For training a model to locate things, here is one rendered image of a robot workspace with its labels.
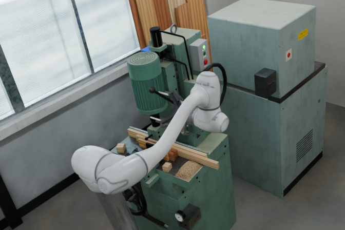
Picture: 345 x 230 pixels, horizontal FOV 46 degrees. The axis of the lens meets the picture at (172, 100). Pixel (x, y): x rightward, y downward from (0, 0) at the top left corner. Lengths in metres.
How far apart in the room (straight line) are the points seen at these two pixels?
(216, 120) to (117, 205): 0.57
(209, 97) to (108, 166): 0.55
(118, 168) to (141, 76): 0.72
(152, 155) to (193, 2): 2.63
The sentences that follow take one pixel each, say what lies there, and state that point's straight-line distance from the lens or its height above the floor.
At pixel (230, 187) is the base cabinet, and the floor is 0.37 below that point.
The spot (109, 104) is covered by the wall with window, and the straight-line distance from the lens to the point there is 3.80.
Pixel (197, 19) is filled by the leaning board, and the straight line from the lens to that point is 4.12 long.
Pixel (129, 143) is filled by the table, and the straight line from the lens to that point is 2.57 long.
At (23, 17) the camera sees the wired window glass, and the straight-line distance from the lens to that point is 3.30.
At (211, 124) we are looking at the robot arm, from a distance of 1.86.
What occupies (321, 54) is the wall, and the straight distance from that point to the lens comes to 4.29.
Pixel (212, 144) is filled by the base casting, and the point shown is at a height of 0.80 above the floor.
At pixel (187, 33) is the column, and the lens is 2.34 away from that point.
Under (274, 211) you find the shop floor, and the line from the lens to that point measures 3.26.
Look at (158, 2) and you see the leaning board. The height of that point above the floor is 1.30.
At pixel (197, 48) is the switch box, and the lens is 2.26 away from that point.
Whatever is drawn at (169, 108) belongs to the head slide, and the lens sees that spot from 2.35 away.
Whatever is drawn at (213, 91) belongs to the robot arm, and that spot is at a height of 1.48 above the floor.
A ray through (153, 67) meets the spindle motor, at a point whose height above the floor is 1.47.
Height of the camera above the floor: 2.36
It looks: 30 degrees down
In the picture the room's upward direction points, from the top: 10 degrees counter-clockwise
